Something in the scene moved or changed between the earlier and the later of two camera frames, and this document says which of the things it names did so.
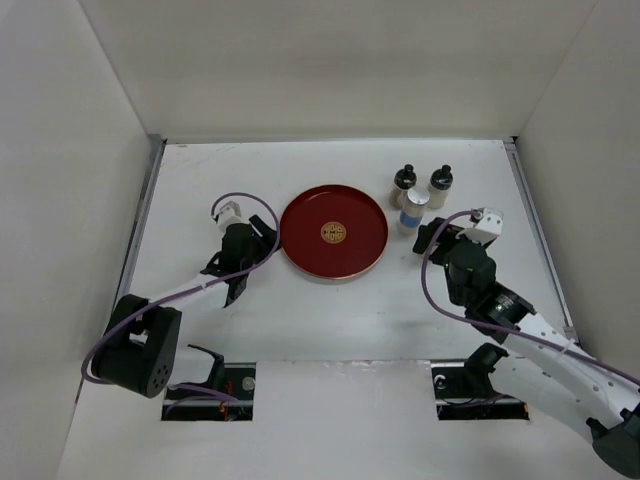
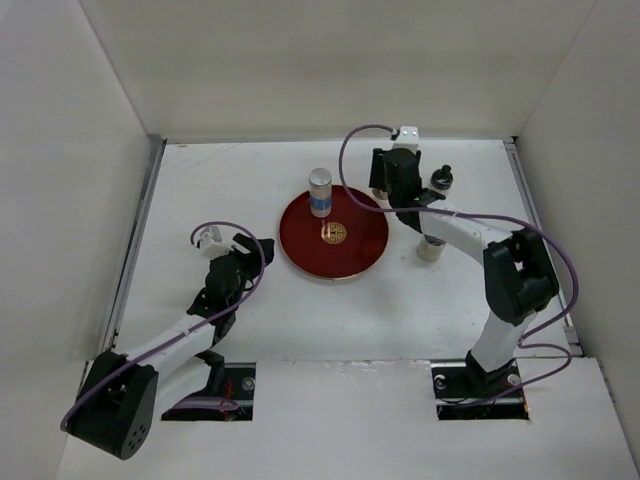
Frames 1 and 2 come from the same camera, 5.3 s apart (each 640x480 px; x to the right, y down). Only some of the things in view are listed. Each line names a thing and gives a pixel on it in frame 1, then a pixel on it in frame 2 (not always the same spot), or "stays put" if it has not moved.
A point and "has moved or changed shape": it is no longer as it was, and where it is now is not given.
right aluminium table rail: [514, 152] stays put
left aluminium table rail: [155, 153] stays put
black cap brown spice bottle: [404, 180] has moved or changed shape
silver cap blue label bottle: [412, 211] has moved or changed shape
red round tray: [334, 231] stays put
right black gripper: [426, 234] to [377, 170]
